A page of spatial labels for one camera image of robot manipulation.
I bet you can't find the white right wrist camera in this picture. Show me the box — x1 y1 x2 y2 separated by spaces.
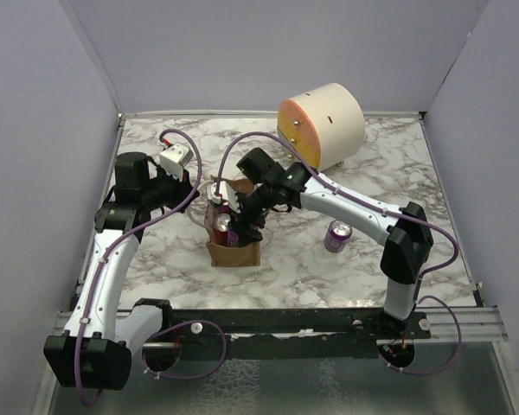
206 181 240 213

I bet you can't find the purple soda can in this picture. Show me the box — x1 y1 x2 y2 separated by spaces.
324 220 353 253
215 204 231 216
227 229 245 248

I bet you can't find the cream round drawer cabinet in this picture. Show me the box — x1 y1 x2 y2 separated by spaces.
277 83 365 171

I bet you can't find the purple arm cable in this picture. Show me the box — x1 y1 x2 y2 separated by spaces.
75 128 228 407
215 131 462 376

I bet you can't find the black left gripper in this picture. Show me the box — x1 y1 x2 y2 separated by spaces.
142 163 200 213

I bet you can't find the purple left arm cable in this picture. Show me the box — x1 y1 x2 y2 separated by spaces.
75 128 228 407

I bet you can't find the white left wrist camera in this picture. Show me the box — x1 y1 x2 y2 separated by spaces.
158 143 194 182

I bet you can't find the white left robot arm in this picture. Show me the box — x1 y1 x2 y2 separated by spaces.
43 144 198 391

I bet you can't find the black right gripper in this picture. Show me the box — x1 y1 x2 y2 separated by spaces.
225 184 275 247

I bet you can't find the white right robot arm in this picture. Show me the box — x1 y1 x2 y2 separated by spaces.
229 148 433 338

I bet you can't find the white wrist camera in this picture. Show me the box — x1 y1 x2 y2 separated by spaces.
158 143 194 182
206 181 240 213

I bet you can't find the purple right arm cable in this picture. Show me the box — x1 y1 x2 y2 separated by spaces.
215 131 462 376

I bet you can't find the red soda can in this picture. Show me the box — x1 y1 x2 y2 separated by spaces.
212 213 231 246

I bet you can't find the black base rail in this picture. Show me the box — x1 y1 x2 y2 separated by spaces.
137 298 430 366

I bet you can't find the canvas bag with cat print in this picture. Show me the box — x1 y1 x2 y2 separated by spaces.
187 176 265 268

